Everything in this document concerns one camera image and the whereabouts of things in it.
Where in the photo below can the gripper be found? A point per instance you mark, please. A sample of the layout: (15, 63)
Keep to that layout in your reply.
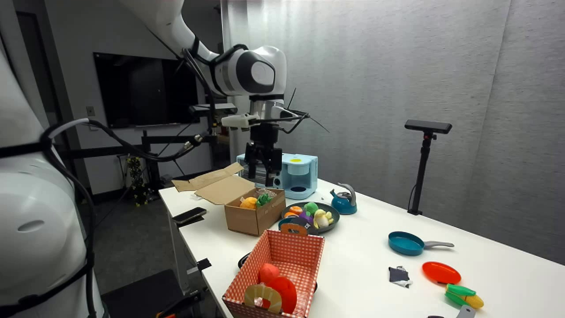
(265, 134)

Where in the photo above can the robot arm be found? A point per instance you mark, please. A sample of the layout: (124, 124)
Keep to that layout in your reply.
(39, 221)

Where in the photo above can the green toy vegetable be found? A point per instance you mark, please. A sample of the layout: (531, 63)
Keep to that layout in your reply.
(264, 200)

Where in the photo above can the light blue toy coffee maker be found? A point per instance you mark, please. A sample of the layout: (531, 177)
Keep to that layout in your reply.
(300, 174)

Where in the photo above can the orange toy fruit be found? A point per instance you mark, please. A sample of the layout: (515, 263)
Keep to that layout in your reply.
(248, 203)

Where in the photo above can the open cardboard box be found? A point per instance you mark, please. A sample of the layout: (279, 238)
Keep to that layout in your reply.
(251, 218)

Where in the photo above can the orange toy tomato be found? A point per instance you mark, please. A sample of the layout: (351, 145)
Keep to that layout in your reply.
(296, 210)

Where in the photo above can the green toy cabbage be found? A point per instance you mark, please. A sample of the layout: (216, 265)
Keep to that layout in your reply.
(311, 208)

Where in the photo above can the purple toy eggplant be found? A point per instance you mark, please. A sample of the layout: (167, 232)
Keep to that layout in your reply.
(306, 218)

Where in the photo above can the dark round plate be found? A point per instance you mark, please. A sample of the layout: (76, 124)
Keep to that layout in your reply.
(333, 214)

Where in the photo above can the black smartphone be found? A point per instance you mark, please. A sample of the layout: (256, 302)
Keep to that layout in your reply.
(189, 215)

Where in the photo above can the teal toy kettle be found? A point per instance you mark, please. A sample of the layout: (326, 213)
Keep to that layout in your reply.
(343, 204)

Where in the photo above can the red checkered paper basket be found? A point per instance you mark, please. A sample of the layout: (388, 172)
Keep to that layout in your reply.
(293, 256)

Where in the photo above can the red toy tomato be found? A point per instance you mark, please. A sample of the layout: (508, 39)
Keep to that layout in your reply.
(268, 273)

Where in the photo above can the yellow toy pineapple slice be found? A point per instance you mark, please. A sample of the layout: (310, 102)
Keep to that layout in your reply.
(254, 295)

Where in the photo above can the teal toy frying pan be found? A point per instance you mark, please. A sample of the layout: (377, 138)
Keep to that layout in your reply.
(405, 244)

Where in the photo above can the small dark wrapper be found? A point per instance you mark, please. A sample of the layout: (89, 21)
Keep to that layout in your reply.
(398, 275)

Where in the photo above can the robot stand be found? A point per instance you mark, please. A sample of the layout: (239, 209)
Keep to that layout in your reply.
(141, 296)

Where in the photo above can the orange toy plate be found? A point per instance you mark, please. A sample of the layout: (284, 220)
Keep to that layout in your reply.
(440, 272)

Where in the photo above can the green and yellow toy corn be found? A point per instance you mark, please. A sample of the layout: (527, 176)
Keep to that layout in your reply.
(463, 297)

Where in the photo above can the black metal frame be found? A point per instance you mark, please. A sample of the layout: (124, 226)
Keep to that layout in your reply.
(152, 152)

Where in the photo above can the wall television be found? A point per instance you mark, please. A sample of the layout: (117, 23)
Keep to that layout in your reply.
(141, 90)

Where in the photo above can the wall socket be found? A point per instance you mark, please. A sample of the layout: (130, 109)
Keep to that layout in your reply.
(90, 111)

